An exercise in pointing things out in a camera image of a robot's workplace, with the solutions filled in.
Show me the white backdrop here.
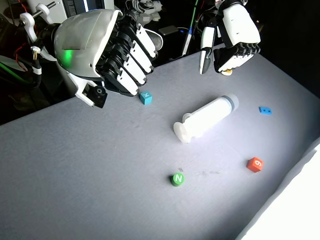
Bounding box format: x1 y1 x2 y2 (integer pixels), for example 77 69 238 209
234 136 320 240

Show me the translucent white plastic cylinder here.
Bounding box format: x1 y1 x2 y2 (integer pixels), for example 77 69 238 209
173 93 240 145

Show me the red number block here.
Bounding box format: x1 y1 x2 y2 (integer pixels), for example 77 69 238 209
246 156 265 173

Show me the grey table cloth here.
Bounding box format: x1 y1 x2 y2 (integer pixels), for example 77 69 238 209
0 43 320 240

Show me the green letter N cylinder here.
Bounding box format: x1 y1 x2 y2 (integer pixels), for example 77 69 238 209
170 172 186 187

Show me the black wrist camera white bracket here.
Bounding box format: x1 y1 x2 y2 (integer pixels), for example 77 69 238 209
66 71 109 110

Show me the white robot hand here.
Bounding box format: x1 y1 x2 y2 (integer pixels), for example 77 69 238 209
53 9 165 98
199 0 262 76

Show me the teal letter K block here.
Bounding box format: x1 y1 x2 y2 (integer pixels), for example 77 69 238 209
139 91 153 106

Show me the small grey device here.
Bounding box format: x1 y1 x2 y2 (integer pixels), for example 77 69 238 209
158 24 180 36

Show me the green cable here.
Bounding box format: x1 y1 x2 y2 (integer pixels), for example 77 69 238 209
181 0 200 58

